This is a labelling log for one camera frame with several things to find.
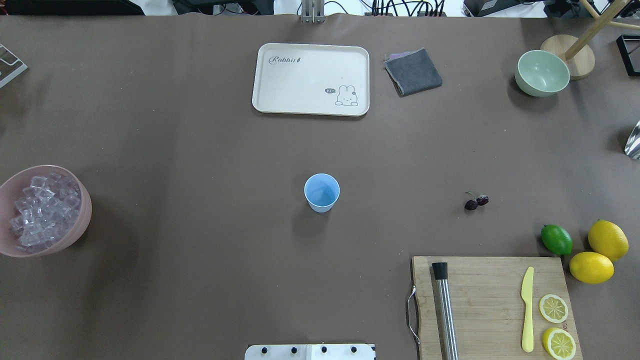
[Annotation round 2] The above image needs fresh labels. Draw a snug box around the wooden cutting board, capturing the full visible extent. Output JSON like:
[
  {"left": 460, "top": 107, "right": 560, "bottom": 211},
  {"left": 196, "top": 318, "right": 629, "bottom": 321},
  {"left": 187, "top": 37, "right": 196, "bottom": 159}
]
[{"left": 411, "top": 256, "right": 579, "bottom": 360}]

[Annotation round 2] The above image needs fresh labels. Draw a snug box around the light blue plastic cup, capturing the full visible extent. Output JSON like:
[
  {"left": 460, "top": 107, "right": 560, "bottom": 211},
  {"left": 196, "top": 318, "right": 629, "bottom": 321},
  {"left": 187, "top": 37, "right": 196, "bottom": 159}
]
[{"left": 303, "top": 173, "right": 341, "bottom": 214}]

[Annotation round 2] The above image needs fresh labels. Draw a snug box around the lemon slice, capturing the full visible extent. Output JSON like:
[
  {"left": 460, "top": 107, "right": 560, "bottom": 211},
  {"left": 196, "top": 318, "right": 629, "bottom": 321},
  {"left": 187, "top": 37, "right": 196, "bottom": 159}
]
[
  {"left": 538, "top": 293, "right": 569, "bottom": 324},
  {"left": 542, "top": 327, "right": 578, "bottom": 360}
]

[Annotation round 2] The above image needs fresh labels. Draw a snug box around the whole yellow lemon far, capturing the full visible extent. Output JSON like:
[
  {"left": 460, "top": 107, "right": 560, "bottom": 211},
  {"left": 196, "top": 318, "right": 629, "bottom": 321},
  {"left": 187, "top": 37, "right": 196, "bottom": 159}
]
[{"left": 587, "top": 219, "right": 629, "bottom": 262}]

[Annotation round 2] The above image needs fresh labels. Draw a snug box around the whole yellow lemon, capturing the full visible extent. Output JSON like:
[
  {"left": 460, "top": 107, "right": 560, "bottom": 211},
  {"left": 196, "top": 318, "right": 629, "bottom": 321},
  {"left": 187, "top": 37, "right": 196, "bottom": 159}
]
[
  {"left": 569, "top": 251, "right": 615, "bottom": 284},
  {"left": 587, "top": 219, "right": 629, "bottom": 262}
]

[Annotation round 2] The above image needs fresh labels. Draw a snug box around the steel muddler black tip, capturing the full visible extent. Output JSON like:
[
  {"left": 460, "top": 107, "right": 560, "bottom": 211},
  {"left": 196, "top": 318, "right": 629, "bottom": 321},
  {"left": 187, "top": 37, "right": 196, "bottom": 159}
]
[{"left": 431, "top": 262, "right": 459, "bottom": 360}]

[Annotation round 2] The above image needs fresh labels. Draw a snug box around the whole yellow lemon near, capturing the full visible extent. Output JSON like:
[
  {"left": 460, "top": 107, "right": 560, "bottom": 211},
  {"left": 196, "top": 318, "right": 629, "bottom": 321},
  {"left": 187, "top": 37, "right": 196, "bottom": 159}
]
[{"left": 569, "top": 251, "right": 615, "bottom": 284}]

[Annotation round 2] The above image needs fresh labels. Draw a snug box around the cream rabbit tray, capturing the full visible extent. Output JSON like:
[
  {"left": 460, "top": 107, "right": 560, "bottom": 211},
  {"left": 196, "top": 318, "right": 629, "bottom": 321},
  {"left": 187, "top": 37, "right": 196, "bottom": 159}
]
[{"left": 252, "top": 43, "right": 370, "bottom": 117}]

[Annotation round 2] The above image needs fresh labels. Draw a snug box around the steel ice scoop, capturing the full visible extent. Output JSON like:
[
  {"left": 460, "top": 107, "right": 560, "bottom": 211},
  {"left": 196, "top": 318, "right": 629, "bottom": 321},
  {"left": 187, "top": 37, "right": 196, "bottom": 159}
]
[{"left": 623, "top": 121, "right": 640, "bottom": 160}]

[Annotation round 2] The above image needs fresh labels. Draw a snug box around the grey folded cloth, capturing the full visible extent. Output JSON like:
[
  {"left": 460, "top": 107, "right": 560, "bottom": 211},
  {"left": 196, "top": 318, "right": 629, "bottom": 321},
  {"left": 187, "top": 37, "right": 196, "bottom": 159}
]
[{"left": 383, "top": 47, "right": 443, "bottom": 97}]

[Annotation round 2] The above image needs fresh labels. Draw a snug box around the lemon slice lower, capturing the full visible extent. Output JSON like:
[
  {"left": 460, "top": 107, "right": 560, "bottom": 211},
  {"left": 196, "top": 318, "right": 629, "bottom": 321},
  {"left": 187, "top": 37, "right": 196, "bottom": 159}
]
[{"left": 542, "top": 327, "right": 578, "bottom": 360}]

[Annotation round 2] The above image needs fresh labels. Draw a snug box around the green lime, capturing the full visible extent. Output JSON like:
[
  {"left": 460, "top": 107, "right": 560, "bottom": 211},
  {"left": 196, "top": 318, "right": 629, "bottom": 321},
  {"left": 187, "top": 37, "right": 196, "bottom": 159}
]
[{"left": 541, "top": 224, "right": 574, "bottom": 256}]

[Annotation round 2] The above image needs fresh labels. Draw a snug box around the wooden cup stand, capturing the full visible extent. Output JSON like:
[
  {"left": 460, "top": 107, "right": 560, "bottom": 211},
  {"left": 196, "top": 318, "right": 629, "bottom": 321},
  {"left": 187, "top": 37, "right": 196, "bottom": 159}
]
[{"left": 540, "top": 0, "right": 639, "bottom": 80}]

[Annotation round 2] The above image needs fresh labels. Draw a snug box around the mint green bowl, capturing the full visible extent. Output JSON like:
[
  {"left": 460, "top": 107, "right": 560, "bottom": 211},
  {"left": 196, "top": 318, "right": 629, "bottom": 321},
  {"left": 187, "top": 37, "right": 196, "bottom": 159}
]
[{"left": 514, "top": 50, "right": 570, "bottom": 97}]

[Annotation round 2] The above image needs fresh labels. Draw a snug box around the black framed tray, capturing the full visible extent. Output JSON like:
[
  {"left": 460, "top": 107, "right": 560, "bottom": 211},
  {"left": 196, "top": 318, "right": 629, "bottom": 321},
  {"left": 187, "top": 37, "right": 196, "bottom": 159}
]
[{"left": 615, "top": 34, "right": 640, "bottom": 76}]

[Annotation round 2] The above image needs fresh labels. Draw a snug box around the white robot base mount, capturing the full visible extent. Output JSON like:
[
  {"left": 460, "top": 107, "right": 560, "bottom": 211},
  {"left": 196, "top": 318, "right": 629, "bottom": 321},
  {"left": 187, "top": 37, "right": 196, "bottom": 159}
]
[{"left": 244, "top": 343, "right": 377, "bottom": 360}]

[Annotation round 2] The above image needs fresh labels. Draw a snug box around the yellow plastic knife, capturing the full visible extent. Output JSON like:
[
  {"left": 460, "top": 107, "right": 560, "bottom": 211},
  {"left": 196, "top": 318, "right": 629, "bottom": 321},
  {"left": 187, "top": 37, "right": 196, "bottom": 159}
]
[{"left": 520, "top": 266, "right": 535, "bottom": 353}]

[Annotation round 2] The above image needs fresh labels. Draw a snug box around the aluminium frame post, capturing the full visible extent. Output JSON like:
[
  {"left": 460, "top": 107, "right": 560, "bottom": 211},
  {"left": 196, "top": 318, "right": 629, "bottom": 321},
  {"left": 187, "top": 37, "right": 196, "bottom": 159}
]
[{"left": 300, "top": 0, "right": 326, "bottom": 24}]

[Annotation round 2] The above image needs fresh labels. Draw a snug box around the lemon slice upper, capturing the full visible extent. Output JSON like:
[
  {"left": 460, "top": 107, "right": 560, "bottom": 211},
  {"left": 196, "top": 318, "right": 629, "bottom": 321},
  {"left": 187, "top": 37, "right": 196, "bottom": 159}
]
[{"left": 538, "top": 293, "right": 569, "bottom": 324}]

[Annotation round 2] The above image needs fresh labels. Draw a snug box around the clear ice cubes pile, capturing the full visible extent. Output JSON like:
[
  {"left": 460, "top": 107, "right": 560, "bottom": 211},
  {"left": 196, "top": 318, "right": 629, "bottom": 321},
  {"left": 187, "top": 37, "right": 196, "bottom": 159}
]
[{"left": 10, "top": 172, "right": 82, "bottom": 254}]

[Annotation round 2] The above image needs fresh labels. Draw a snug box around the dark red cherry pair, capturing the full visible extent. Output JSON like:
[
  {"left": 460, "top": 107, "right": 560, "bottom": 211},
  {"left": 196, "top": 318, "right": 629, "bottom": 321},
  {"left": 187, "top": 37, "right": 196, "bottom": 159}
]
[{"left": 464, "top": 191, "right": 490, "bottom": 211}]

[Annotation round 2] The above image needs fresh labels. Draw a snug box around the pink bowl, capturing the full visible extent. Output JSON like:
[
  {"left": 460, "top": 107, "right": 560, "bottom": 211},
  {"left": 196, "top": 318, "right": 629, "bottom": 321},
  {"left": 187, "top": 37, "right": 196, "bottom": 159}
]
[{"left": 0, "top": 165, "right": 93, "bottom": 258}]

